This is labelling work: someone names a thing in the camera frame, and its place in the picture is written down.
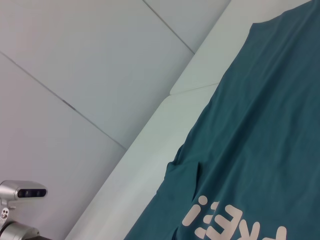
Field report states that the teal t-shirt with beige print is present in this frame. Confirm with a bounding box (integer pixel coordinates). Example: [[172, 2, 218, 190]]
[[123, 0, 320, 240]]

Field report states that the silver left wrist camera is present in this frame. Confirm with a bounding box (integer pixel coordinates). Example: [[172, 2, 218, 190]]
[[0, 179, 48, 202]]

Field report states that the silver perforated camera bracket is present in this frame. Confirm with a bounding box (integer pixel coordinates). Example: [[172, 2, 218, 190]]
[[0, 199, 12, 225]]

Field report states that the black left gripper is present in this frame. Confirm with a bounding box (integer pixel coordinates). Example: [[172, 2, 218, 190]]
[[32, 231, 51, 240]]

